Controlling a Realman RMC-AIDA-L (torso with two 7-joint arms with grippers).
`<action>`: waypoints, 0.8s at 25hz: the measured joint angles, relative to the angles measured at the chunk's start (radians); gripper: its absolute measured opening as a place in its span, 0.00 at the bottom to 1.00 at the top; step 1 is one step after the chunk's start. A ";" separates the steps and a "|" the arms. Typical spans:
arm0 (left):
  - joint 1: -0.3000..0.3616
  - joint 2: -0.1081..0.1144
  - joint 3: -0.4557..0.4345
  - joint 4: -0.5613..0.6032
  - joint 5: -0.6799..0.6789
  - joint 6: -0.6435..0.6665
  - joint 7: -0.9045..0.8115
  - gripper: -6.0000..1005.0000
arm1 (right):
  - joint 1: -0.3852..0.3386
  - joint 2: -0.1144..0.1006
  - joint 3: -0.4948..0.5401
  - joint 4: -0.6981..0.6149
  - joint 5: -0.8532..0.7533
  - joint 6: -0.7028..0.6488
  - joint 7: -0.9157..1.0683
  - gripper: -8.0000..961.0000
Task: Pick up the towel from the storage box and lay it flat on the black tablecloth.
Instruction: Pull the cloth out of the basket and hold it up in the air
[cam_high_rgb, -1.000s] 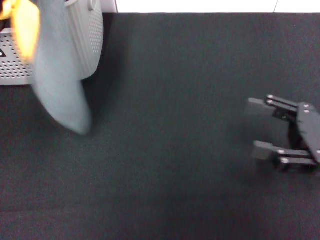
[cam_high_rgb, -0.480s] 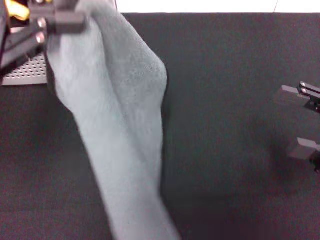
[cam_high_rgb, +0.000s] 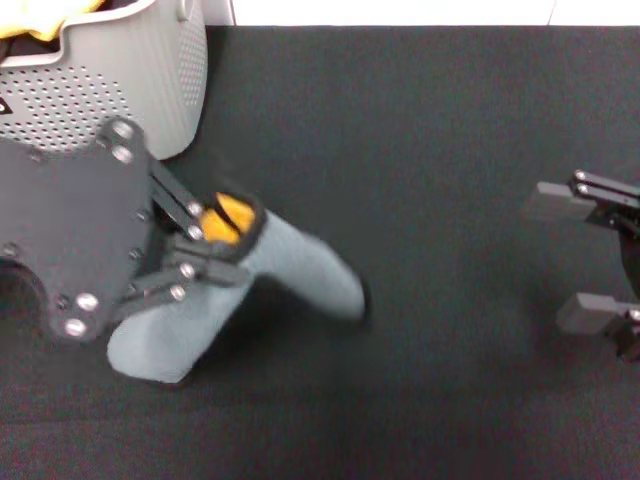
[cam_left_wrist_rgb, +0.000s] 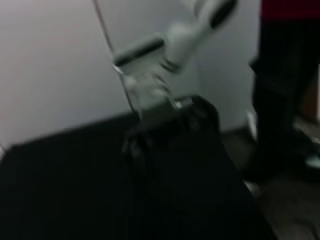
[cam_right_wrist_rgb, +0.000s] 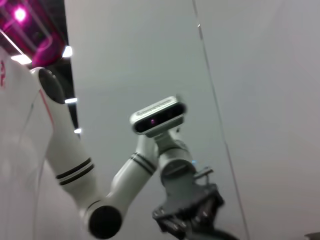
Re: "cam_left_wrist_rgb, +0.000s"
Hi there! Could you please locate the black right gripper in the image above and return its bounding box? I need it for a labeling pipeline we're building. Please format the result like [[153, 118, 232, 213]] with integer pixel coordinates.
[[122, 96, 221, 161]]

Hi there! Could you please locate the right gripper cable metal plug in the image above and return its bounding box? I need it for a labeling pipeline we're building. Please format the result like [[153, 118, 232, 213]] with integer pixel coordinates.
[[172, 97, 193, 110]]

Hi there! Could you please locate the person in black trousers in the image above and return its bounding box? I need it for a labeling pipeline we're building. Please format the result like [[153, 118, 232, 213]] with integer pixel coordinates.
[[243, 0, 320, 186]]

